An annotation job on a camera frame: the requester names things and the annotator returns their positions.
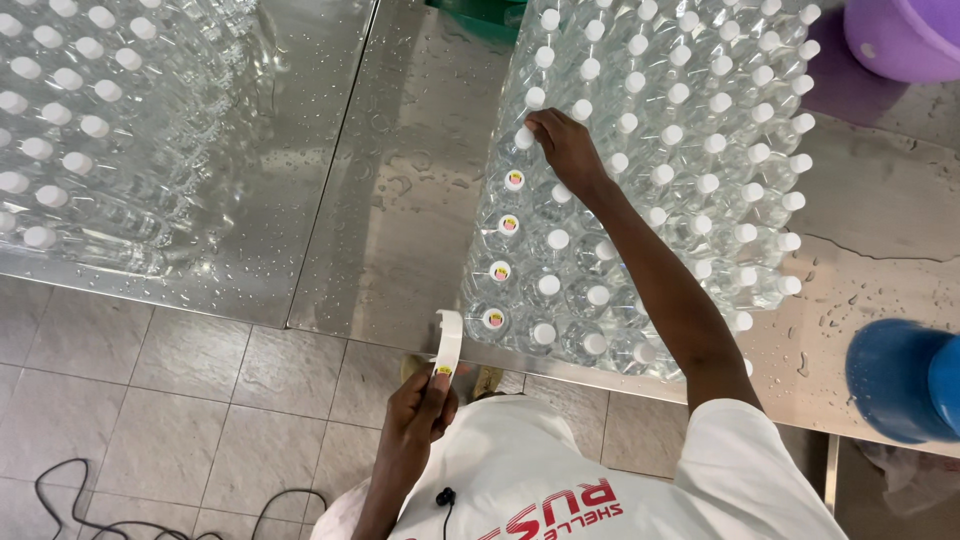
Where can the clear plastic bag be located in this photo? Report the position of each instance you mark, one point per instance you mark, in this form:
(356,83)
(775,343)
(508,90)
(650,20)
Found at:
(907,472)

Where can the black clip-on microphone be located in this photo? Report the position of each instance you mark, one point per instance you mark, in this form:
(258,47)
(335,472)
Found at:
(445,496)

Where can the metal table leg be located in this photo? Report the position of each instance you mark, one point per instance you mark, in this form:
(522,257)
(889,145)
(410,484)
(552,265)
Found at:
(831,472)

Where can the person's right hand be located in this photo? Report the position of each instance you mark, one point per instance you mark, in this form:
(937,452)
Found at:
(568,150)

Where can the person's left hand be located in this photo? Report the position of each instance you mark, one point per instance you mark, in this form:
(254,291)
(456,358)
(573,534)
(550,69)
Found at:
(412,420)

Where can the white sticker backing strip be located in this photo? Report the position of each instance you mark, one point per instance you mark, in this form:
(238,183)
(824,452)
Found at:
(450,341)

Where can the blue plastic bucket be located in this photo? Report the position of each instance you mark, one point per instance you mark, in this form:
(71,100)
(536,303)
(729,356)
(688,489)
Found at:
(892,379)

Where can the person's white printed shirt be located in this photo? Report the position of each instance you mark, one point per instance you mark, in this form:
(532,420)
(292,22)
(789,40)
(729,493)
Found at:
(600,480)

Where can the beige shoe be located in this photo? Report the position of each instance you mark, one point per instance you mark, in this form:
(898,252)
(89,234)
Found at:
(411,367)
(487,381)

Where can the purple plastic basin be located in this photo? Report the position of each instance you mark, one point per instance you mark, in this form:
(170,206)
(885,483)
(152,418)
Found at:
(904,34)

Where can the block of clear water bottles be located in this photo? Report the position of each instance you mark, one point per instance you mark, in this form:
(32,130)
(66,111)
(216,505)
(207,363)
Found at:
(697,112)
(90,120)

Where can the green plastic crate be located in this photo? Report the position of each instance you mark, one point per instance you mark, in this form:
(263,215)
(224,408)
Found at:
(480,16)

